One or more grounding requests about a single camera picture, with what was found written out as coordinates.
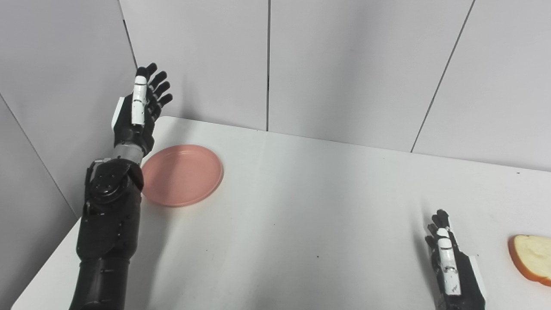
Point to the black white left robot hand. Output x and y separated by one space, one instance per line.
135 116

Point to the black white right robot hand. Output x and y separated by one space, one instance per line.
456 275

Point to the pink round plate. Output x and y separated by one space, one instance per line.
183 175

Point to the slice of bread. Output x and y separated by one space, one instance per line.
533 258

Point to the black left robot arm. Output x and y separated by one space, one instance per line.
107 232

